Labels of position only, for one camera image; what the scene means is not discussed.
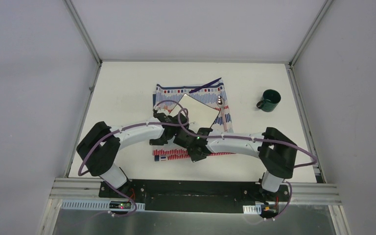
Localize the white square plate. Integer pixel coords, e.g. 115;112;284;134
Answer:
167;94;220;133

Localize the patterned cloth napkin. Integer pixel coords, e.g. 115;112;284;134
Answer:
152;79;234;162

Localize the silver spoon pink handle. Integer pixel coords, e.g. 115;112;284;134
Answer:
217;95;227;131

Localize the dark blue plastic knife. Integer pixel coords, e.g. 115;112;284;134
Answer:
189;77;221;94

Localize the dark green mug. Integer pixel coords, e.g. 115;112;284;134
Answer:
256;89;282;112

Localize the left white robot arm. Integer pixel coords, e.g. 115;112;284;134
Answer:
76;111;189;198

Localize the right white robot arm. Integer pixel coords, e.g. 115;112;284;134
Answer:
173;127;297;201

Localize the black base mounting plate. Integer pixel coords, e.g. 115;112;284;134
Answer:
98;179;290;214

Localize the right white cable duct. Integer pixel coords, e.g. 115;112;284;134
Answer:
243;205;261;215

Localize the white cable duct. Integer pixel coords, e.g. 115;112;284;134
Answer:
243;205;261;215
61;199;145;212

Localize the left white cable duct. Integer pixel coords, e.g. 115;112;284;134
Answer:
61;199;145;212

